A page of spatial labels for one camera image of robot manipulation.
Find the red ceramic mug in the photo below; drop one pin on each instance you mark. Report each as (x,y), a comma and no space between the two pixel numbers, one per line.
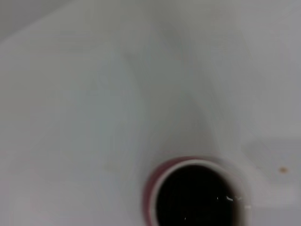
(150,188)

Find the dark coffee liquid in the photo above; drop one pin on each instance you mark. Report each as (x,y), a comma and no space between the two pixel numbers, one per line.
(195,195)

